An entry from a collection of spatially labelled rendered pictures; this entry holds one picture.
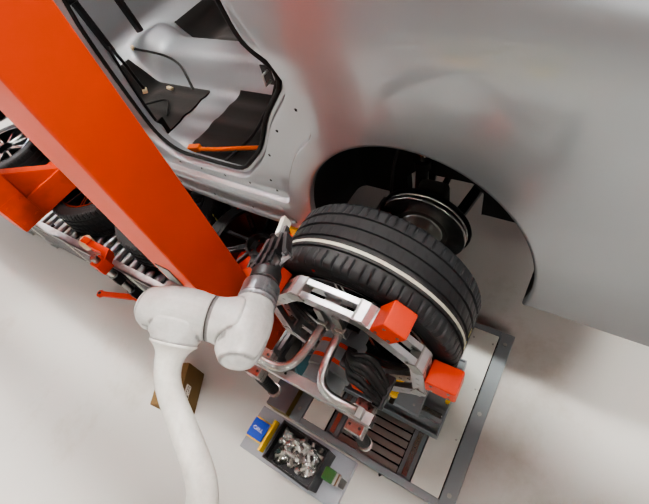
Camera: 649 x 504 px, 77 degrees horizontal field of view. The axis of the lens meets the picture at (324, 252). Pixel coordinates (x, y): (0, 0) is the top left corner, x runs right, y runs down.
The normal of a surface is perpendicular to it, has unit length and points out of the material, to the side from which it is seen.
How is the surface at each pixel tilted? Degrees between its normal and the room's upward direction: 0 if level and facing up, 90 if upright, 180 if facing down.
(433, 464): 0
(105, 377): 0
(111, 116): 90
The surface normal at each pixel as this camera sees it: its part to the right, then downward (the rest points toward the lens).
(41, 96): 0.84, 0.30
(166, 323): -0.06, -0.05
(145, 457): -0.22, -0.58
